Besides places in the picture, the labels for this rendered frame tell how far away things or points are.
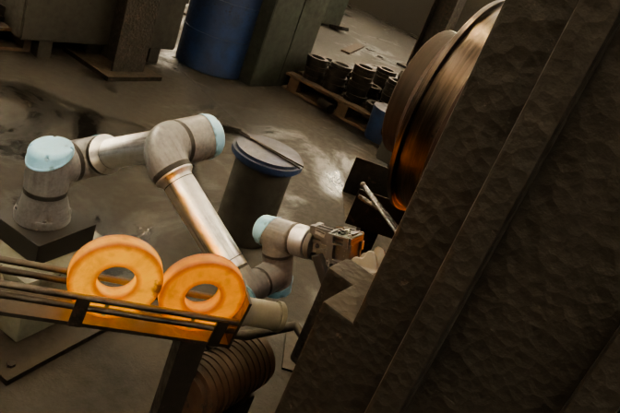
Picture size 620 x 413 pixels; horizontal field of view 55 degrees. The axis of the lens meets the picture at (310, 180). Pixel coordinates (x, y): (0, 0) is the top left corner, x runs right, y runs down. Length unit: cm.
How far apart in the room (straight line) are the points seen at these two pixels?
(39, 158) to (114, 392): 70
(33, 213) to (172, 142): 53
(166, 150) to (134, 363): 81
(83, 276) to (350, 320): 44
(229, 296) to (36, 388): 88
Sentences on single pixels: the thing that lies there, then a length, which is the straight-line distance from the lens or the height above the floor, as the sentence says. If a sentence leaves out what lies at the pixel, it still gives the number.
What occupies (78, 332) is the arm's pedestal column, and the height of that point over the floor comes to 2.
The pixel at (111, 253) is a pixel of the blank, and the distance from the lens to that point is 103.
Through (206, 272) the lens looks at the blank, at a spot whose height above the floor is 76.
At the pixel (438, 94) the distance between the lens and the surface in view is 106.
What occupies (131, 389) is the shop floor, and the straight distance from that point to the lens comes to 192.
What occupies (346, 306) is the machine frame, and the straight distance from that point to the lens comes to 92.
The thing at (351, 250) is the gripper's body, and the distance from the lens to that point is 131.
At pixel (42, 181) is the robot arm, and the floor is 51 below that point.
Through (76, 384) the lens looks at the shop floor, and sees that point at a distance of 190.
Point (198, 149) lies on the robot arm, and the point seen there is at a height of 78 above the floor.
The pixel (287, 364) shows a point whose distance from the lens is 215.
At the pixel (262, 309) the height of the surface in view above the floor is 69.
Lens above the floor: 136
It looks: 23 degrees down
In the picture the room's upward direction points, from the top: 21 degrees clockwise
